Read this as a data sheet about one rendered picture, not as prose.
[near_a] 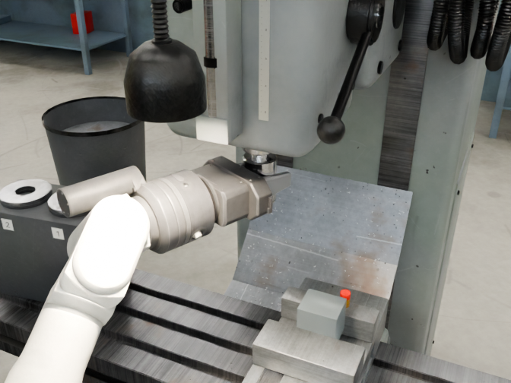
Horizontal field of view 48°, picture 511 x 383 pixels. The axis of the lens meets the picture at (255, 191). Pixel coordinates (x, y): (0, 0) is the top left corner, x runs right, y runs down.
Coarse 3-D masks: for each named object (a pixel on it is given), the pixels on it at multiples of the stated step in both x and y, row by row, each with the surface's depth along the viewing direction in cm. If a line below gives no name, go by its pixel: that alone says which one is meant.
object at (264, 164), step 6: (246, 156) 77; (270, 156) 77; (276, 156) 77; (246, 162) 76; (252, 162) 76; (258, 162) 76; (264, 162) 76; (270, 162) 76; (276, 162) 77; (252, 168) 76; (258, 168) 76; (264, 168) 76; (270, 168) 76
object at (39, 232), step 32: (0, 192) 102; (32, 192) 105; (0, 224) 100; (32, 224) 98; (64, 224) 95; (0, 256) 104; (32, 256) 101; (64, 256) 99; (0, 288) 108; (32, 288) 105
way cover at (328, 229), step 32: (288, 192) 120; (320, 192) 117; (352, 192) 115; (384, 192) 112; (256, 224) 122; (288, 224) 120; (320, 224) 117; (352, 224) 115; (384, 224) 112; (256, 256) 121; (288, 256) 118; (320, 256) 116; (352, 256) 115; (384, 256) 112; (256, 288) 118; (352, 288) 113; (384, 288) 111
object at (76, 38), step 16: (80, 0) 497; (0, 16) 613; (80, 16) 502; (128, 16) 562; (0, 32) 577; (16, 32) 577; (32, 32) 577; (48, 32) 577; (64, 32) 577; (80, 32) 510; (96, 32) 577; (112, 32) 577; (128, 32) 567; (64, 48) 529; (80, 48) 523; (128, 48) 575; (496, 112) 392; (496, 128) 396
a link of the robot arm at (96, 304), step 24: (96, 216) 60; (120, 216) 61; (144, 216) 62; (96, 240) 59; (120, 240) 60; (144, 240) 62; (72, 264) 58; (96, 264) 58; (120, 264) 59; (72, 288) 57; (96, 288) 58; (120, 288) 59; (72, 312) 58; (96, 312) 59
